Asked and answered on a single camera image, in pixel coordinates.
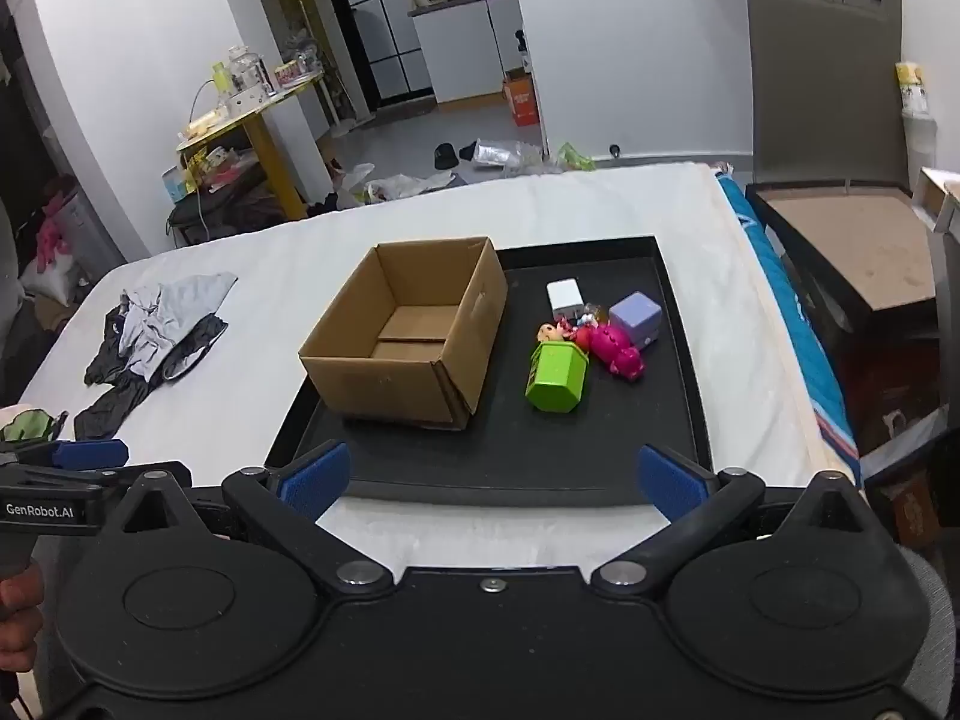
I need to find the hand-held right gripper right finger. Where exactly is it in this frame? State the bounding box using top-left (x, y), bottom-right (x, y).
top-left (591, 444), bottom-right (875, 595)

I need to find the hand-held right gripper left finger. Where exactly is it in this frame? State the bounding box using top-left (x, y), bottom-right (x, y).
top-left (112, 441), bottom-right (395, 595)

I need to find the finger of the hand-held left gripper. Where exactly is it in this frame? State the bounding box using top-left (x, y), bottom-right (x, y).
top-left (0, 438), bottom-right (130, 497)

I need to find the magenta toy figurine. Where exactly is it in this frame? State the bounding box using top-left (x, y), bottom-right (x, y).
top-left (585, 322), bottom-right (647, 383)

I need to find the black plastic tray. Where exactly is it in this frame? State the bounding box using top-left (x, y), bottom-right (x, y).
top-left (264, 235), bottom-right (713, 509)

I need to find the green hexagonal container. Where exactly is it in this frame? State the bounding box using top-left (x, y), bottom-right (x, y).
top-left (524, 340), bottom-right (593, 414)

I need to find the purple cube toy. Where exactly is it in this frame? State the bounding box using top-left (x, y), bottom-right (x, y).
top-left (608, 290), bottom-right (664, 350)

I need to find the small red doll figure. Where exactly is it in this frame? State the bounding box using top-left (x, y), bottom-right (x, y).
top-left (535, 319), bottom-right (593, 350)

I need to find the white charger plug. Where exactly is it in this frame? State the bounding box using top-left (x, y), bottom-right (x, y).
top-left (546, 280), bottom-right (585, 322)

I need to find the person's left hand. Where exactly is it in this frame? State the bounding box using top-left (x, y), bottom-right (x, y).
top-left (0, 561), bottom-right (46, 674)

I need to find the black garment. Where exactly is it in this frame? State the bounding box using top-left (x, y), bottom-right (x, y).
top-left (73, 306), bottom-right (230, 440)

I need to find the green pink fabric item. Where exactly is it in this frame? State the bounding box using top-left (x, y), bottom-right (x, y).
top-left (0, 405), bottom-right (70, 443)

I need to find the grey black plastic bag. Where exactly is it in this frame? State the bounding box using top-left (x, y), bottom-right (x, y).
top-left (118, 272), bottom-right (239, 380)

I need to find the blue striped mattress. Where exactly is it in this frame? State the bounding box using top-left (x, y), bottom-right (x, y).
top-left (716, 171), bottom-right (863, 482)

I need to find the pink plush item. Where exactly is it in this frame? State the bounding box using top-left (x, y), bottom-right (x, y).
top-left (36, 214), bottom-right (77, 272)

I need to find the blue tissue pack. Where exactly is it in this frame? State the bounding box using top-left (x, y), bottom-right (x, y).
top-left (160, 165), bottom-right (198, 204)

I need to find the white plastic bag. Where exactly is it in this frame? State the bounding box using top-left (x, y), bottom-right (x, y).
top-left (336, 162), bottom-right (459, 208)

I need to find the green plastic bag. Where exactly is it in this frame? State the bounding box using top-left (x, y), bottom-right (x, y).
top-left (554, 140), bottom-right (598, 172)

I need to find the yellow side table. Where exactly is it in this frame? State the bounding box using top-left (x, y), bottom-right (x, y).
top-left (175, 73), bottom-right (328, 223)

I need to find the silver foil bag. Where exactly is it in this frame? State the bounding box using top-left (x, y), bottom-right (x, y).
top-left (471, 136), bottom-right (542, 170)

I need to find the white storage box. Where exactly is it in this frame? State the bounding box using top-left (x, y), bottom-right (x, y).
top-left (913, 165), bottom-right (960, 235)

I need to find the orange cardboard box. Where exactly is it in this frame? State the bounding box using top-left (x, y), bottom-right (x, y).
top-left (502, 70), bottom-right (542, 128)

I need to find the clear glass jar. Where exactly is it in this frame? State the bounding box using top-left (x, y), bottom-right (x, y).
top-left (228, 45), bottom-right (272, 89)

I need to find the brown padded chair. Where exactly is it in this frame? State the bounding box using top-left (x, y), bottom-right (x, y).
top-left (745, 0), bottom-right (947, 458)

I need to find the white kitchen cabinet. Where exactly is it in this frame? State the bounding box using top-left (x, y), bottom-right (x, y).
top-left (408, 0), bottom-right (526, 107)

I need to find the yellow white bottle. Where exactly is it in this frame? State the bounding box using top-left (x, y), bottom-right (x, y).
top-left (895, 61), bottom-right (929, 118)

